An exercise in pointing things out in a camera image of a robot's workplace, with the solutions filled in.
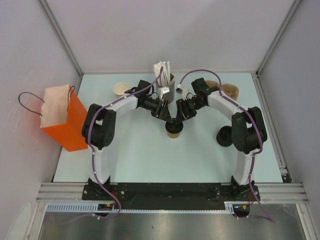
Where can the orange paper bag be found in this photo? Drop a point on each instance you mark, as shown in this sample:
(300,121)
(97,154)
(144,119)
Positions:
(62,116)

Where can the black plastic cup lid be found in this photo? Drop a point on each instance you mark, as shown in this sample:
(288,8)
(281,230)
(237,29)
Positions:
(174,128)

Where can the grey stirrer holder cup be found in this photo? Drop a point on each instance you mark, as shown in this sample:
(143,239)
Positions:
(171,88)

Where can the single brown paper cup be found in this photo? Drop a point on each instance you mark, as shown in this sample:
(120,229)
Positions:
(173,135)

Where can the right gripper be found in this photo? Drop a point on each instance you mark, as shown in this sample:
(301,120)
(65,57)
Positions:
(183,111)

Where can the stack of brown paper cups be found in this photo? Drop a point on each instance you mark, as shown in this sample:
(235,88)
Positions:
(120,88)

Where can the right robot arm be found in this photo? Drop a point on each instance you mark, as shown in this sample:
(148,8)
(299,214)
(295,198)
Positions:
(247,131)

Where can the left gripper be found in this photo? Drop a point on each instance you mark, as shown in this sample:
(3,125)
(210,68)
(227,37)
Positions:
(162,112)

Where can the aluminium frame rail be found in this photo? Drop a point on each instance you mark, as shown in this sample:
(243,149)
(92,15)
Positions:
(282,193)

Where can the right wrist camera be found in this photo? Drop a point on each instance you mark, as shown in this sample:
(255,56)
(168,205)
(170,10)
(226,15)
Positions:
(183,91)

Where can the white wrapped stirrers bundle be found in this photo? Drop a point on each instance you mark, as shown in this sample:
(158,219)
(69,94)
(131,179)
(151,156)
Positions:
(162,71)

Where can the white slotted cable duct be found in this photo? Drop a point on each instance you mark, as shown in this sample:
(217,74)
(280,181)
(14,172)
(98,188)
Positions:
(79,207)

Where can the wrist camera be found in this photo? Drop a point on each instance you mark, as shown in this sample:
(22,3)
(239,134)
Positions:
(164,93)
(183,91)

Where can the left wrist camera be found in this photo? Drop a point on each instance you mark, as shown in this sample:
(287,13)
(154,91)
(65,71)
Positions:
(164,93)

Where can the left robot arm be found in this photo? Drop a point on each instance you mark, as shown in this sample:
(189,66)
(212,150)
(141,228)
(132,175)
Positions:
(100,123)

